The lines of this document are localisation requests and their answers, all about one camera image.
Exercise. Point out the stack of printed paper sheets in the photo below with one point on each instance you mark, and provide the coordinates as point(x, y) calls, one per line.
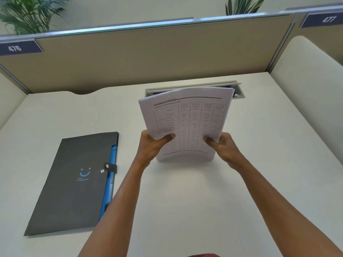
point(187, 120)

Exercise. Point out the person's left hand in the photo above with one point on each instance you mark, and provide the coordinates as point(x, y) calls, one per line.
point(150, 148)

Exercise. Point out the green leafy plant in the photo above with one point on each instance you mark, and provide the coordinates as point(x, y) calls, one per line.
point(243, 5)

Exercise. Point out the cream side partition panel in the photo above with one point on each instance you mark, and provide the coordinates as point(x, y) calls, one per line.
point(308, 96)
point(9, 98)

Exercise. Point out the person's left forearm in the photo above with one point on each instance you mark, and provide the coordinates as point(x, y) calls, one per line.
point(118, 208)

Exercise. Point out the person's left thumb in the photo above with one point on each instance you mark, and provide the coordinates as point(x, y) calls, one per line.
point(166, 139)

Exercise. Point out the person's right hand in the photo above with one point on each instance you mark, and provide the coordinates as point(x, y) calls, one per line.
point(227, 149)

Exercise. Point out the person's right thumb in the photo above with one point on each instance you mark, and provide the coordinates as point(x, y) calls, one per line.
point(210, 141)

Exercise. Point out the beige desk partition panel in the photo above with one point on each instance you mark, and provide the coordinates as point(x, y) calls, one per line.
point(150, 54)
point(324, 32)

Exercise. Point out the dark blue number plate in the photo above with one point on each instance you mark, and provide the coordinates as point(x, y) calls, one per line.
point(18, 47)
point(321, 19)

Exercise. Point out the black document folder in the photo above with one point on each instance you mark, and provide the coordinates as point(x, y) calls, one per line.
point(75, 181)

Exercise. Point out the green palm plant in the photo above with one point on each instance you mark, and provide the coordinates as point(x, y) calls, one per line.
point(29, 13)

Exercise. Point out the person's right forearm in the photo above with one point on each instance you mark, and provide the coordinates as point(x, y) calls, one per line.
point(281, 208)

